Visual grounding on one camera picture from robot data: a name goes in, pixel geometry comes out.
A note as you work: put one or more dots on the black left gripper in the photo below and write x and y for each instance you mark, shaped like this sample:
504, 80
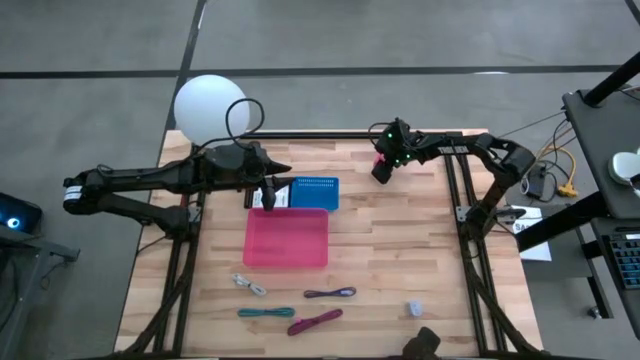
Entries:
252, 162

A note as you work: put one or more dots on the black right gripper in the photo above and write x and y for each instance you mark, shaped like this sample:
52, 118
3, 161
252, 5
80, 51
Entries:
396, 142

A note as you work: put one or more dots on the small pink cube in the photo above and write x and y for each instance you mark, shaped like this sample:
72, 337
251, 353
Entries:
378, 159

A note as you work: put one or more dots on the white rectangular card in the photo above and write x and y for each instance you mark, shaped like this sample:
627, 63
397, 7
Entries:
282, 197

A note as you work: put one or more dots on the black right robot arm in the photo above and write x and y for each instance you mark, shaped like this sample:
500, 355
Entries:
505, 160

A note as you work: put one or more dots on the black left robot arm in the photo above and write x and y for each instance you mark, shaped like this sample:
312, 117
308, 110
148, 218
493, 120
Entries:
150, 185

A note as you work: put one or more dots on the pink translucent plastic bin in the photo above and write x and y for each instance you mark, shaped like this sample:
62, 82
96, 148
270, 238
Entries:
286, 237

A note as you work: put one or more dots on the blue plastic basket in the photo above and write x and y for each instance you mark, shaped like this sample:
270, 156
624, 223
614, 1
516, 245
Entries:
315, 194

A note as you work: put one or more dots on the white globe table lamp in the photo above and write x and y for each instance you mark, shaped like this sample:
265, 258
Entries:
207, 111

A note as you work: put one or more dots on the black power brick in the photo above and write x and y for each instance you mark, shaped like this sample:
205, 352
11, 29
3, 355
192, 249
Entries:
537, 181

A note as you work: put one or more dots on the white paper sheet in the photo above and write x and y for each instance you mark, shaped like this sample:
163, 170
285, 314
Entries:
537, 250

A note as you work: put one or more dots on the black side desk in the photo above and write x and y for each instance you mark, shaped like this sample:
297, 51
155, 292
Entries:
600, 130

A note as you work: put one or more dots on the white round device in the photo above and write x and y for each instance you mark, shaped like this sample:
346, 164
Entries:
625, 167

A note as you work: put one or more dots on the backlit keyboard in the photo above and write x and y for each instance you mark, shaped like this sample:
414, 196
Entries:
627, 260

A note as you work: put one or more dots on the computer with blue light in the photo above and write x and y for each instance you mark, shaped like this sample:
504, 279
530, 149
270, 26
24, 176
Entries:
17, 215

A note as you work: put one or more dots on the grey metal stand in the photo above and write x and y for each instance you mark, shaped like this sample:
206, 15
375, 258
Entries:
25, 260

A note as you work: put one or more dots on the black aluminium table frame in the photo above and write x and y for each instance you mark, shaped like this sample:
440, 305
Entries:
325, 135

